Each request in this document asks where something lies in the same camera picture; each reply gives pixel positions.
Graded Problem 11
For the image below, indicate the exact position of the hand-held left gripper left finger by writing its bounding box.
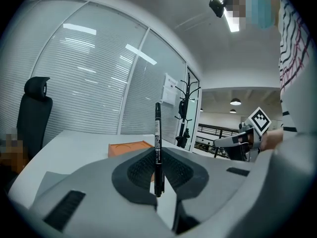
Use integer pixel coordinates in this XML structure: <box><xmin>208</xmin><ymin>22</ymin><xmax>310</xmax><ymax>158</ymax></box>
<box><xmin>31</xmin><ymin>147</ymin><xmax>174</xmax><ymax>238</ymax></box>

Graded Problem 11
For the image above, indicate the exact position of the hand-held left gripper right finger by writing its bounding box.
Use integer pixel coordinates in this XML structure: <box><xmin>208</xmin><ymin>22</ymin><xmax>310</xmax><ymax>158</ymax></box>
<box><xmin>162</xmin><ymin>147</ymin><xmax>263</xmax><ymax>238</ymax></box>

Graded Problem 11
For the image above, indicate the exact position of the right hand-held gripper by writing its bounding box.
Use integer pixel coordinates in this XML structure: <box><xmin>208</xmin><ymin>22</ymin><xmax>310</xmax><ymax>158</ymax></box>
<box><xmin>213</xmin><ymin>106</ymin><xmax>272</xmax><ymax>162</ymax></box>

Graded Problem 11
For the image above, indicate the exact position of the orange wooden box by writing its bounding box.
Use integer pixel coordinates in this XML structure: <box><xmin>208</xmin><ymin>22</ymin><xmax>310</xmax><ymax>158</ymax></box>
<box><xmin>107</xmin><ymin>140</ymin><xmax>156</xmax><ymax>182</ymax></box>

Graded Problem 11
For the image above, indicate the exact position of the black marker pen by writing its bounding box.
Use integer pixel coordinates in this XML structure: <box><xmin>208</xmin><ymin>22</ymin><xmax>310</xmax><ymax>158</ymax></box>
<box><xmin>154</xmin><ymin>102</ymin><xmax>166</xmax><ymax>198</ymax></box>

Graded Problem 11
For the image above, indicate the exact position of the person's right forearm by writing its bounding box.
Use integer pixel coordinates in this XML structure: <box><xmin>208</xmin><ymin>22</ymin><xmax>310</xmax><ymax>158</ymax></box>
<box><xmin>261</xmin><ymin>128</ymin><xmax>284</xmax><ymax>151</ymax></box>

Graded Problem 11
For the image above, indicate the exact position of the black high-back office chair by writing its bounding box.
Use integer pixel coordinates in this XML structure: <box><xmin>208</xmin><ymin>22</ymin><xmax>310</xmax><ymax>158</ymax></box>
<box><xmin>16</xmin><ymin>76</ymin><xmax>53</xmax><ymax>160</ymax></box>

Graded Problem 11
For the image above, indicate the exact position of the black metal railing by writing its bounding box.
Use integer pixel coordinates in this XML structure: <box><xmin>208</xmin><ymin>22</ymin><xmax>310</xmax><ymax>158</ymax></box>
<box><xmin>197</xmin><ymin>123</ymin><xmax>240</xmax><ymax>158</ymax></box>

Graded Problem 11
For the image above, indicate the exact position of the black coat rack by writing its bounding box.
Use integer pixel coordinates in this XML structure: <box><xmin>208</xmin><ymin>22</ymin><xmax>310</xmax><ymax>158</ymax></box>
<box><xmin>174</xmin><ymin>72</ymin><xmax>201</xmax><ymax>149</ymax></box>

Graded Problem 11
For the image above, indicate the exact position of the white paper notice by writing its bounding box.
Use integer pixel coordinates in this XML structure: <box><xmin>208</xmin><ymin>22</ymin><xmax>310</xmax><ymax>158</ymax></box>
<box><xmin>162</xmin><ymin>72</ymin><xmax>178</xmax><ymax>106</ymax></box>

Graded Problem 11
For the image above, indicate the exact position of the person's striped shirt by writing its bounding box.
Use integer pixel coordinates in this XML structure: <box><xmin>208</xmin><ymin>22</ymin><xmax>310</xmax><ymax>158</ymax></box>
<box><xmin>277</xmin><ymin>0</ymin><xmax>317</xmax><ymax>143</ymax></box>

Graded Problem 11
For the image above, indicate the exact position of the long ceiling light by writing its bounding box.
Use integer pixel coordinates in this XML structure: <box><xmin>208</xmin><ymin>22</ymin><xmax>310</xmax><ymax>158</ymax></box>
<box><xmin>207</xmin><ymin>0</ymin><xmax>240</xmax><ymax>32</ymax></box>

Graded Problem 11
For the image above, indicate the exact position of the blue face mask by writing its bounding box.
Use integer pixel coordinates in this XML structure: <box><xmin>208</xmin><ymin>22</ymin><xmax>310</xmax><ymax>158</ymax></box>
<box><xmin>250</xmin><ymin>0</ymin><xmax>274</xmax><ymax>29</ymax></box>

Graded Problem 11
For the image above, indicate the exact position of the black head camera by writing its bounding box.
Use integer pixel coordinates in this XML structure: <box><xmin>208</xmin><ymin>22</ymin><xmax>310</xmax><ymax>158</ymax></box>
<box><xmin>209</xmin><ymin>0</ymin><xmax>226</xmax><ymax>18</ymax></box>

